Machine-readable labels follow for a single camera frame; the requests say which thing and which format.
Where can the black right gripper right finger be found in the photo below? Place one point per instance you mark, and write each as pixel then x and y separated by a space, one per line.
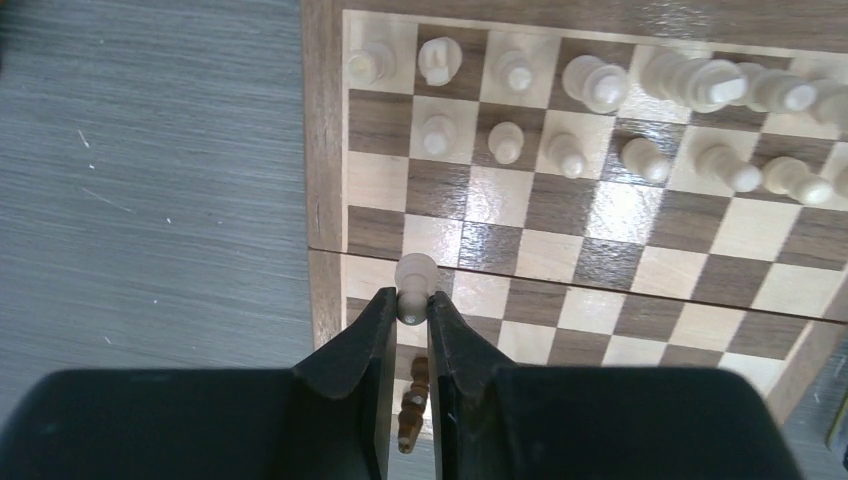
pixel 496 419

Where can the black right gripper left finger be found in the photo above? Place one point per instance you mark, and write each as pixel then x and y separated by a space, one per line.
pixel 327 417

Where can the light wooden queen piece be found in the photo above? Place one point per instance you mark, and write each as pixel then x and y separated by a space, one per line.
pixel 600 86

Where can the light wooden rook corner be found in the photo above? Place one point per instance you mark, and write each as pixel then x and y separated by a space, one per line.
pixel 373 62

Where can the light wooden king piece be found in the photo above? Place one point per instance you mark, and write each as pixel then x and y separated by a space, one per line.
pixel 703 85

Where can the dark pawn far left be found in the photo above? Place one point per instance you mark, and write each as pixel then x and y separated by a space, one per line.
pixel 413 406

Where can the wooden chessboard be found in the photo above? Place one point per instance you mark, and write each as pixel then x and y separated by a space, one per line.
pixel 602 270

